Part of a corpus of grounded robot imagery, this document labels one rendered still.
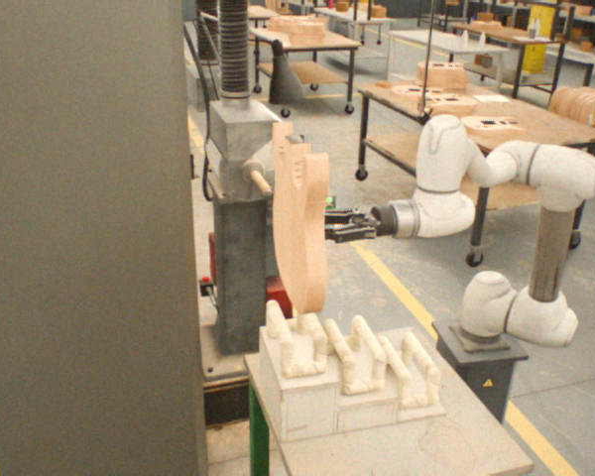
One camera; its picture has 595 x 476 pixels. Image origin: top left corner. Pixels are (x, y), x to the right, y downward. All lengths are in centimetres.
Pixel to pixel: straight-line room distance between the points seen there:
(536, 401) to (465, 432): 173
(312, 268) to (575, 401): 240
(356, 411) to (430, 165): 64
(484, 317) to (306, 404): 99
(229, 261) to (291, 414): 127
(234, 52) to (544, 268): 124
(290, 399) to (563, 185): 100
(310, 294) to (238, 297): 151
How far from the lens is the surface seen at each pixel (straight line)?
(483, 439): 171
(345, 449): 162
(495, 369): 245
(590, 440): 330
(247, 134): 205
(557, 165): 195
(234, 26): 213
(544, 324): 228
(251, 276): 278
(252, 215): 265
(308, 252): 128
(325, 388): 154
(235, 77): 215
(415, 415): 172
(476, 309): 235
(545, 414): 336
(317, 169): 121
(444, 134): 144
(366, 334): 165
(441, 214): 149
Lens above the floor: 206
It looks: 26 degrees down
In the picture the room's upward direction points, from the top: 1 degrees clockwise
